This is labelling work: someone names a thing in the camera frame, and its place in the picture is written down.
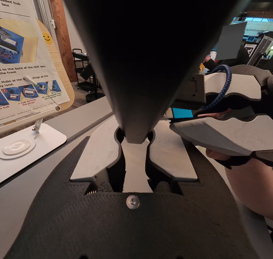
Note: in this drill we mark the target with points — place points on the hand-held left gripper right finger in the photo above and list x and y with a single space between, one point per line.
172 156

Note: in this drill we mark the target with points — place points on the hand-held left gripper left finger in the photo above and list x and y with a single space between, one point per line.
96 154

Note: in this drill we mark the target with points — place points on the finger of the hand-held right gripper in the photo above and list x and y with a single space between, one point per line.
224 135
238 82

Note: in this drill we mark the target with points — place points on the black usb hub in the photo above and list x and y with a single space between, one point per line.
138 50

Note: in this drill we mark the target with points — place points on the person's right hand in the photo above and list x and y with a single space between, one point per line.
256 188

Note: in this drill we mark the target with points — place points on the black white marker sign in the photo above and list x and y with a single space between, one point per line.
250 50

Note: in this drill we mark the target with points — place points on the black rolling cart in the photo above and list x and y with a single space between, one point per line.
83 71

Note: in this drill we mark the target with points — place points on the instruction poster board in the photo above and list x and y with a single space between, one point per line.
32 60

